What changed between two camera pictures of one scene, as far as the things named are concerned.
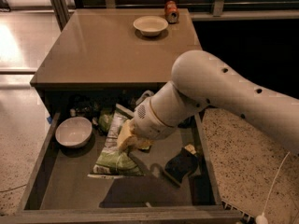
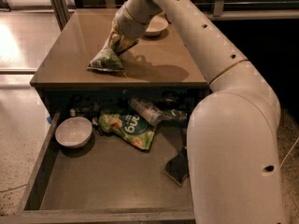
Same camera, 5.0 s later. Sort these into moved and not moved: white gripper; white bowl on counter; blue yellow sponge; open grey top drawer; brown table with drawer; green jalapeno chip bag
Moved: green jalapeno chip bag; white gripper
Not moved: white bowl on counter; blue yellow sponge; open grey top drawer; brown table with drawer
